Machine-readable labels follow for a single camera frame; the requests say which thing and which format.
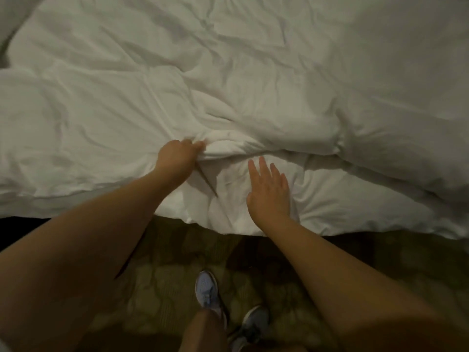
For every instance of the person's right hand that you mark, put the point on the person's right hand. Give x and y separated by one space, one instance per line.
270 198

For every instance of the person's left hand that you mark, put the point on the person's left hand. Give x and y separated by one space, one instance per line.
177 161

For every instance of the white duvet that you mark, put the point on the white duvet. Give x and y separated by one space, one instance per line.
256 84

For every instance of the person's right forearm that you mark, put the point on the person's right forearm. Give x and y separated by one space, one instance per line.
359 289

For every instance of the person's left forearm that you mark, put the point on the person's left forearm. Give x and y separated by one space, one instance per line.
73 260

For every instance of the person's left dark sneaker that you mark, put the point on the person's left dark sneaker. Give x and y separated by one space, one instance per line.
209 293

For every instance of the person's left leg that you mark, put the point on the person's left leg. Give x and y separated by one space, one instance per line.
201 333

